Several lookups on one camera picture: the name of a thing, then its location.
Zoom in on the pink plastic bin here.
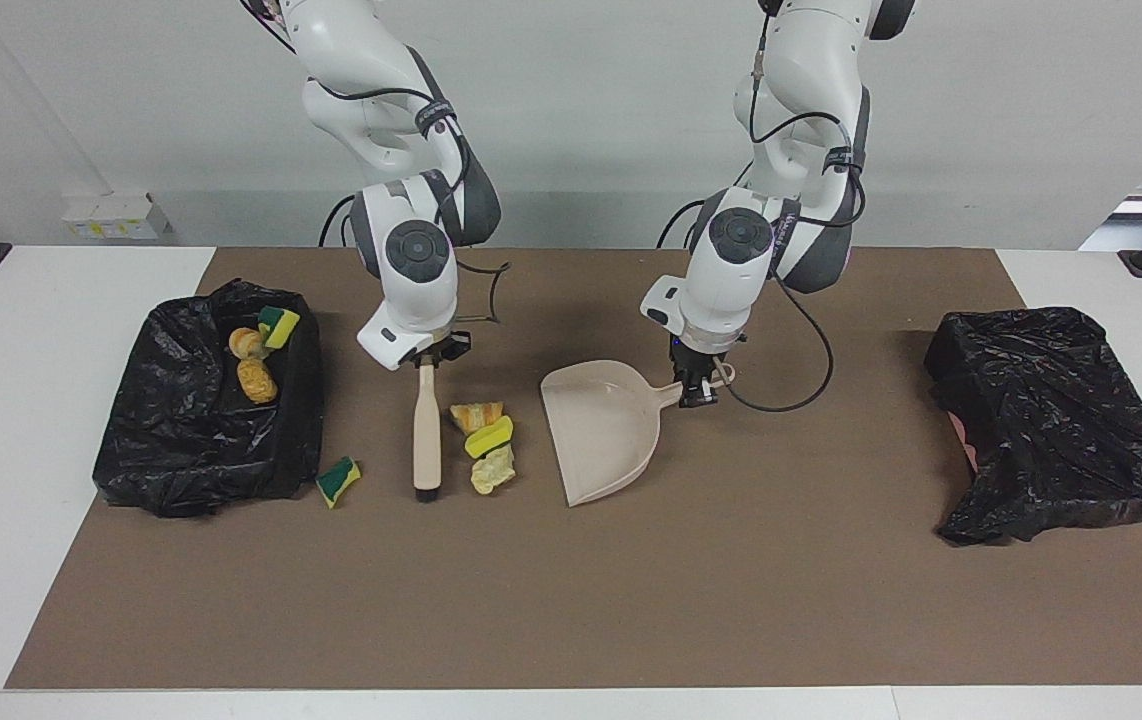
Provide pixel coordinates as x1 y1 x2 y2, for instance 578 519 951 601
951 408 980 473

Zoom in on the striped croissant bread piece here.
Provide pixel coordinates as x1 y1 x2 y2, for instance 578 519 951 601
449 401 506 434

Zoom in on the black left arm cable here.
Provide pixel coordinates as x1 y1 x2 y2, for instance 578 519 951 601
728 0 870 414

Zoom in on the beige hand brush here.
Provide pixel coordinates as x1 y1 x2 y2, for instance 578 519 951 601
412 360 443 503

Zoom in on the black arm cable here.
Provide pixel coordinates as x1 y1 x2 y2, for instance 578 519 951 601
728 0 870 414
251 0 512 326

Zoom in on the large yellow green sponge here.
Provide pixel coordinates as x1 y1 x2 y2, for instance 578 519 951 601
258 306 301 350

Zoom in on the black base power cable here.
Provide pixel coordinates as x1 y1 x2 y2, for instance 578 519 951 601
656 198 712 248
319 195 357 248

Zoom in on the yellow sponge piece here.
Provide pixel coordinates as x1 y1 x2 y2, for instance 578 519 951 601
464 415 515 460

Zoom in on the pale crumbly bread piece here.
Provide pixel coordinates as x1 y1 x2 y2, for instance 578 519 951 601
470 445 517 497

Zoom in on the brown bread roll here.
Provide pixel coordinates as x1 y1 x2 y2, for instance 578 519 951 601
236 359 279 405

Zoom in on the small yellow green sponge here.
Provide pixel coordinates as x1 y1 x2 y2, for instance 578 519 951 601
316 456 363 510

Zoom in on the black bin bag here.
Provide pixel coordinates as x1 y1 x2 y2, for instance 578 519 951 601
924 306 1142 548

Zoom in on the brown table mat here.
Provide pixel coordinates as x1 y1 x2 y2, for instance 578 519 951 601
4 247 1142 691

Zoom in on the white wall socket box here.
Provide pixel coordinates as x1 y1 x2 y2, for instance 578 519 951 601
62 192 170 241

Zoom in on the beige plastic dustpan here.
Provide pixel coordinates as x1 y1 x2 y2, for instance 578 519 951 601
540 359 735 509

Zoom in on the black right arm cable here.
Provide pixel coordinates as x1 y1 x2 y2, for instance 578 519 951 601
251 0 512 326

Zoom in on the black bag lined bin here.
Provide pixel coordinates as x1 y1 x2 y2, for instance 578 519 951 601
92 278 325 519

